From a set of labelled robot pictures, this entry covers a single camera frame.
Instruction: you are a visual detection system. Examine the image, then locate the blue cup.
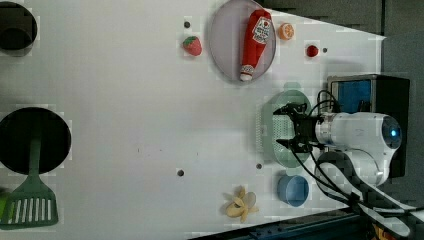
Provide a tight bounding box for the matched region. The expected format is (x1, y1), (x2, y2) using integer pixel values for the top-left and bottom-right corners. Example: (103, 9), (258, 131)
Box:
(277, 175), (309, 207)

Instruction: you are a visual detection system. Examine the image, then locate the black frying pan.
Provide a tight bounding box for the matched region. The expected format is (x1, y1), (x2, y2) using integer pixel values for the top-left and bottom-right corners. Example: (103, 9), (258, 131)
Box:
(0, 107), (72, 175)

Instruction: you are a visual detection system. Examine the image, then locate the grey round plate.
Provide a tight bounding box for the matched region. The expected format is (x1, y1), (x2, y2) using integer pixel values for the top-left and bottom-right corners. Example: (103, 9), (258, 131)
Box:
(208, 0), (263, 81)

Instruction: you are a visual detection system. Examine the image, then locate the black cable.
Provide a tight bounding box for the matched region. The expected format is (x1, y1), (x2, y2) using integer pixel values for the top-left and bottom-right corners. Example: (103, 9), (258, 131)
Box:
(289, 89), (424, 214)

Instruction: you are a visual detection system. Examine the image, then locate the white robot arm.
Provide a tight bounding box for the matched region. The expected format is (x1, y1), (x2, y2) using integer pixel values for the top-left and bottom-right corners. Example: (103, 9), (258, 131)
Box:
(271, 103), (414, 238)

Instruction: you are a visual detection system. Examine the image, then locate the red strawberry toy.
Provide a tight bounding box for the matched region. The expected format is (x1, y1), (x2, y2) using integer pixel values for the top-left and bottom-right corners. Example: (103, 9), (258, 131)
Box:
(182, 36), (202, 56)

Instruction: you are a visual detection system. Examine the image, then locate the lime green object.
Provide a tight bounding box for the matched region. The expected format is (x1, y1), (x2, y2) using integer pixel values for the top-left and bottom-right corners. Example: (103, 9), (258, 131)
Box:
(0, 189), (11, 219)

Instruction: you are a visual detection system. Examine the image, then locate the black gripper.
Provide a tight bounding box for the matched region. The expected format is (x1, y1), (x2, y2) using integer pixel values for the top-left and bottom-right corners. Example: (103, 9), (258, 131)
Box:
(273, 103), (320, 153)

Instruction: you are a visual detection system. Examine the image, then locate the green slotted spatula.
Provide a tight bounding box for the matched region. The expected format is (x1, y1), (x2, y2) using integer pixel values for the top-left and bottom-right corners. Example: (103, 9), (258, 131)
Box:
(1, 137), (59, 230)

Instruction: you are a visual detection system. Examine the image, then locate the red ketchup bottle toy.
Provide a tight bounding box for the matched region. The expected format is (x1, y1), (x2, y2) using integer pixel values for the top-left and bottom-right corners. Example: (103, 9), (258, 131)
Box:
(240, 9), (272, 81)

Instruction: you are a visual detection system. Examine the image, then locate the orange slice toy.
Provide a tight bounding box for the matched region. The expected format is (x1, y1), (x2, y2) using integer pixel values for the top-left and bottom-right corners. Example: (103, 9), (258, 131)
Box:
(278, 23), (294, 40)

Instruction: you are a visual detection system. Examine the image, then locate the silver toaster oven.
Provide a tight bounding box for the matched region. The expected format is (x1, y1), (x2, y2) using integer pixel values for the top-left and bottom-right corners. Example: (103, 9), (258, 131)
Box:
(327, 74), (410, 178)

